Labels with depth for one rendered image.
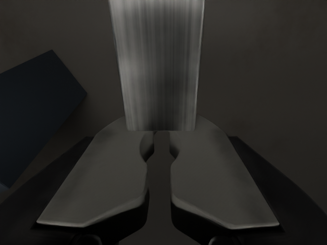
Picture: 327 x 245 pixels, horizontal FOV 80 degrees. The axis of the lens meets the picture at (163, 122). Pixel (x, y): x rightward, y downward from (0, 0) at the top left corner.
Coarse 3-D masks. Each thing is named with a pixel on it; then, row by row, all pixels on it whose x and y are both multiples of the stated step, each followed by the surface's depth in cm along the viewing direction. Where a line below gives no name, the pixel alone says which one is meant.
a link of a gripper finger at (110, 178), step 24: (120, 120) 9; (96, 144) 8; (120, 144) 8; (144, 144) 9; (96, 168) 7; (120, 168) 7; (144, 168) 7; (72, 192) 6; (96, 192) 6; (120, 192) 6; (144, 192) 6; (48, 216) 5; (72, 216) 5; (96, 216) 5; (120, 216) 6; (144, 216) 6; (120, 240) 6
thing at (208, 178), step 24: (192, 144) 8; (216, 144) 8; (192, 168) 7; (216, 168) 7; (240, 168) 7; (192, 192) 6; (216, 192) 6; (240, 192) 6; (192, 216) 6; (216, 216) 5; (240, 216) 5; (264, 216) 5
